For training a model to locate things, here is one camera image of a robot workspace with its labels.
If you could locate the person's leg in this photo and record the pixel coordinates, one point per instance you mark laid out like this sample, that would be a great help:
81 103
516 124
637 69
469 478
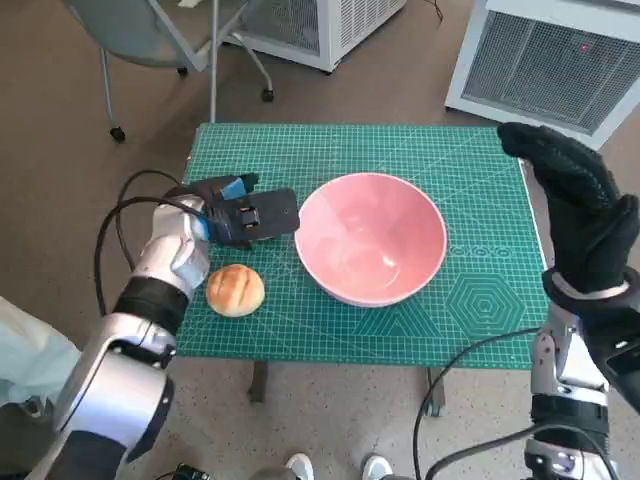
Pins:
30 360

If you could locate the small black device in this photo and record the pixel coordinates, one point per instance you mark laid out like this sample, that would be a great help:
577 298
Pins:
192 472

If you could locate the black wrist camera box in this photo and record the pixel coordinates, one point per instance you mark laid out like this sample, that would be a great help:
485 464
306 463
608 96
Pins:
625 370
270 212

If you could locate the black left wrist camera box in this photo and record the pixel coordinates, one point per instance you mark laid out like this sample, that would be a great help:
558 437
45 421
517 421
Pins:
270 212

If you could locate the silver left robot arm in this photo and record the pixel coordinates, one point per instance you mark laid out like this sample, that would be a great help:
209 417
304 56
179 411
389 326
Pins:
125 370

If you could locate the large white vented cabinet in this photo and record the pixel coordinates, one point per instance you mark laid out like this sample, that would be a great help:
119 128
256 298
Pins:
540 65

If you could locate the grey office chair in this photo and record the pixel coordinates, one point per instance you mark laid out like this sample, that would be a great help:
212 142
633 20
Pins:
140 35

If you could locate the pink bowl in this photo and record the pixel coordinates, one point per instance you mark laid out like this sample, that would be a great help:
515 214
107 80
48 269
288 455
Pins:
370 235

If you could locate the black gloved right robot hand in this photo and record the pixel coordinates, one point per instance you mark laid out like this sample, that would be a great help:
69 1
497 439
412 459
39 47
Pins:
585 210

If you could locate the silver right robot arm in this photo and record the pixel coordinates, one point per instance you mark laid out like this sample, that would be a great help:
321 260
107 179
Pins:
565 365

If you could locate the round toy bread bun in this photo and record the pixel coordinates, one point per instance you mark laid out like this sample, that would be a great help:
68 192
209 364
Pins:
235 290

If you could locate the thin grey metal pole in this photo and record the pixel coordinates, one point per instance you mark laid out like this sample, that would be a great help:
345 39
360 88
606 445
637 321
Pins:
213 60

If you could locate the green cutting mat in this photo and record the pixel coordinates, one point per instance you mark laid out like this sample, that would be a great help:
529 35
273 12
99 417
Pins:
325 150

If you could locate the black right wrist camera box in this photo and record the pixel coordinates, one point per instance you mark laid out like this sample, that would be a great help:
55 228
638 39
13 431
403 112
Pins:
625 370

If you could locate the dark metal table leg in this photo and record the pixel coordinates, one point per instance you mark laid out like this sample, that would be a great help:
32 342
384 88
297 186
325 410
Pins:
257 382
436 395

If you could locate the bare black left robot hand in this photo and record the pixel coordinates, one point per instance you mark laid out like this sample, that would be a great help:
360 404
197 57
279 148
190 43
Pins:
225 187

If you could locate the white shoe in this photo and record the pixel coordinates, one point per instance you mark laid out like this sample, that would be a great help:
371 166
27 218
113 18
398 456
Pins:
377 467
301 467

